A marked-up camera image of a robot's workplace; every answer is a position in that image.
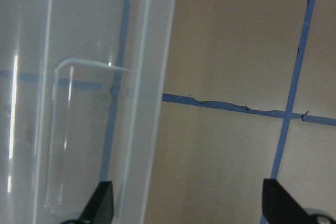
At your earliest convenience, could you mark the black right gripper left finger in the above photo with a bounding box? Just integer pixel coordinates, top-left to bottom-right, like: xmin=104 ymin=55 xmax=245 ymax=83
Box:
xmin=61 ymin=181 xmax=114 ymax=224

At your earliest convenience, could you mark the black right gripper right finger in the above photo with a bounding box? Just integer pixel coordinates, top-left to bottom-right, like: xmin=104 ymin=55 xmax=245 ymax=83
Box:
xmin=262 ymin=178 xmax=335 ymax=223

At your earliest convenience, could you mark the clear plastic box lid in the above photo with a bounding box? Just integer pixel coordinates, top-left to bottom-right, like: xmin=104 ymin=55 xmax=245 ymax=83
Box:
xmin=1 ymin=0 xmax=175 ymax=223

